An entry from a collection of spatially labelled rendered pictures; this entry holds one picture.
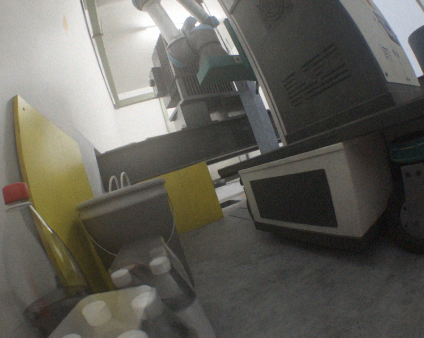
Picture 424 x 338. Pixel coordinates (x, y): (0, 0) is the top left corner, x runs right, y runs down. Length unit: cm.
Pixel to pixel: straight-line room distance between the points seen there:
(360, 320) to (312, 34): 58
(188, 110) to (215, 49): 71
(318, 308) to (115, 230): 47
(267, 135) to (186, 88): 69
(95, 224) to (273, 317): 45
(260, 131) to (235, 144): 23
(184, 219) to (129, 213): 88
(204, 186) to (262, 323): 107
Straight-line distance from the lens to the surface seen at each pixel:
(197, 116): 152
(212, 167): 468
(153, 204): 52
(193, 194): 134
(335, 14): 50
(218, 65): 86
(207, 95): 158
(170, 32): 109
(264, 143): 148
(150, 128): 492
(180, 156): 143
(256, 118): 150
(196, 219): 136
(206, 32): 100
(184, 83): 159
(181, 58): 105
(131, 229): 50
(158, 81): 187
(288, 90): 58
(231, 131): 158
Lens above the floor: 31
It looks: 1 degrees up
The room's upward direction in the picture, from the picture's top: 18 degrees counter-clockwise
